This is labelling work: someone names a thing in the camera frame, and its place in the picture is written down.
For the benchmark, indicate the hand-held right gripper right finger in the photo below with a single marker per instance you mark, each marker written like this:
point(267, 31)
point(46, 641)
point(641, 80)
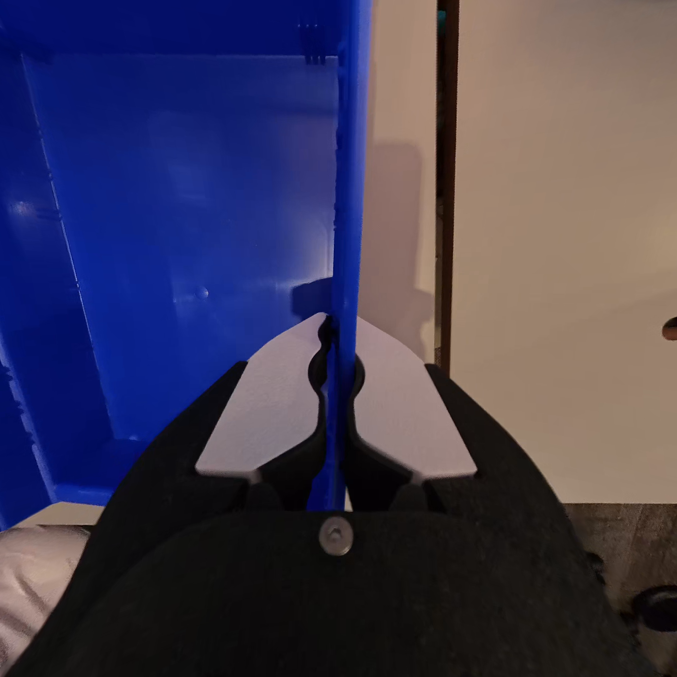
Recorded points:
point(413, 423)

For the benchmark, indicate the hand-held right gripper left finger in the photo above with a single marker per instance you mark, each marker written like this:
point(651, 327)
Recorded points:
point(259, 423)

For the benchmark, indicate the blue plastic bin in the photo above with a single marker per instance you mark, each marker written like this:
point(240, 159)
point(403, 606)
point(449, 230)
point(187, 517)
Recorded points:
point(190, 212)

